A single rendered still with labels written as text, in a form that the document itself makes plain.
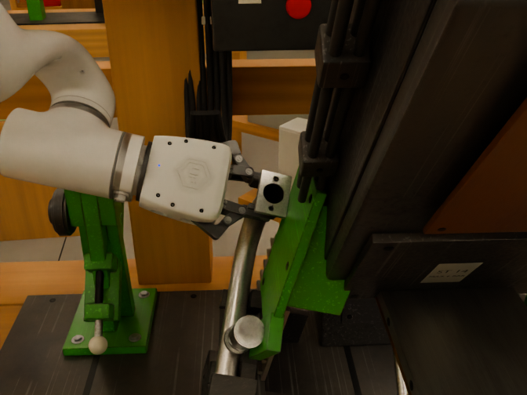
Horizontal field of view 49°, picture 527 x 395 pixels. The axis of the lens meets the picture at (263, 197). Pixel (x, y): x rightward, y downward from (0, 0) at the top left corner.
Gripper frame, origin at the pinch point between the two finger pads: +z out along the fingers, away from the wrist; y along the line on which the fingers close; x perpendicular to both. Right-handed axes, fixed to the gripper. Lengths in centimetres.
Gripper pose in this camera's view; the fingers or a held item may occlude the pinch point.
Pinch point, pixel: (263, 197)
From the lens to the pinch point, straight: 73.4
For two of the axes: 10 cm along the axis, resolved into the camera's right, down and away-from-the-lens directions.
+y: 1.5, -9.4, 3.1
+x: -2.2, 2.7, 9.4
